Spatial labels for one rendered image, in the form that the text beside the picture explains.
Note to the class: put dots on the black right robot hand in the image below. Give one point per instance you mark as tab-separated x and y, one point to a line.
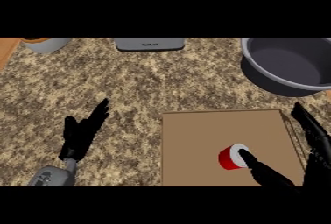
317	157

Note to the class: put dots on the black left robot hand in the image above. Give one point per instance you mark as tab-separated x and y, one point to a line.
84	131

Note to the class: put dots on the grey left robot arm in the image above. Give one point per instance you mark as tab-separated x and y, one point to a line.
54	176

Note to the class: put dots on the red can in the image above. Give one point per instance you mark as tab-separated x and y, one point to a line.
228	159

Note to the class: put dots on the brown tray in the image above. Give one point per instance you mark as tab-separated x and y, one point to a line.
227	145

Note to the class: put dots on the dark grey pot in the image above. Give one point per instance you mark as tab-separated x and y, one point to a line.
287	65

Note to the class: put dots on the pale grey container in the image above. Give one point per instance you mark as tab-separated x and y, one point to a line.
45	44

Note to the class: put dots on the orange wooden board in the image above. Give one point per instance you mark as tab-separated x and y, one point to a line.
7	51

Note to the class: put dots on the grey toaster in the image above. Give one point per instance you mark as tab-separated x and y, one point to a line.
150	44

